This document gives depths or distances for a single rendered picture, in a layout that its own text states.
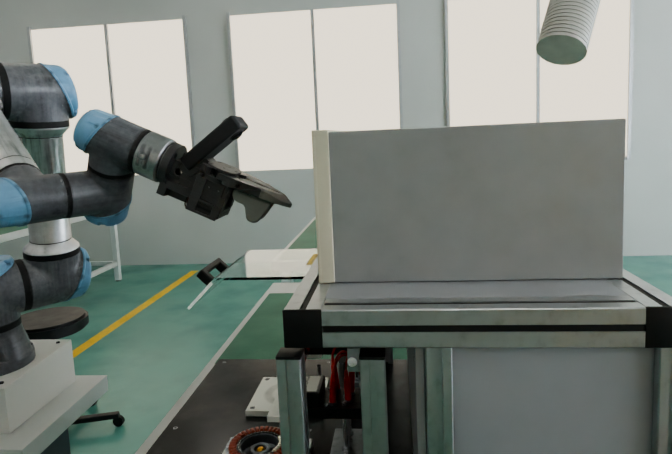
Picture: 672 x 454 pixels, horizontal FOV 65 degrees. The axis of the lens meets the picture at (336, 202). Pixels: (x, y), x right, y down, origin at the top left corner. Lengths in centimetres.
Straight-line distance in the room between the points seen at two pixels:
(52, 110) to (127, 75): 496
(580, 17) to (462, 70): 367
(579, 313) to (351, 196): 30
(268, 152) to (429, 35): 202
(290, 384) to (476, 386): 22
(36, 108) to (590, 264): 107
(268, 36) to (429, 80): 170
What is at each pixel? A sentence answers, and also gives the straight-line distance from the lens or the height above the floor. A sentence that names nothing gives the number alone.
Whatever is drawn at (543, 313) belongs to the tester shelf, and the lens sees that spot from 63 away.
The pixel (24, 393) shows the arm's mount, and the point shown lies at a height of 81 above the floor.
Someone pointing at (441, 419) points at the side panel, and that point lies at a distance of 68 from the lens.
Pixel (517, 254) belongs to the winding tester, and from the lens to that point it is 73.
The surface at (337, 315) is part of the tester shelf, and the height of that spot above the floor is 111.
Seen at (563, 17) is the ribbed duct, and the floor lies 166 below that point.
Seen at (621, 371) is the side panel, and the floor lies 104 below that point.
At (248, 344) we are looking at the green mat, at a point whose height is 75.
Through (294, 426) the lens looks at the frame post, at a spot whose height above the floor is 96.
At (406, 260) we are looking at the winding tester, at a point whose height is 114.
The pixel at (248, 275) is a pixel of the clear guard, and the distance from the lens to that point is 100.
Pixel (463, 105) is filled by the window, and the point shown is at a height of 157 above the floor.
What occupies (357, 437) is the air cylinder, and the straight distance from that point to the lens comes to 95.
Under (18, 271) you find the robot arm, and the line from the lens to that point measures 135.
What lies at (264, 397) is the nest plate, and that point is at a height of 78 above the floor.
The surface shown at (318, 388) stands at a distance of 88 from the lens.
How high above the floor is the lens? 131
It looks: 7 degrees down
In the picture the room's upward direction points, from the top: 3 degrees counter-clockwise
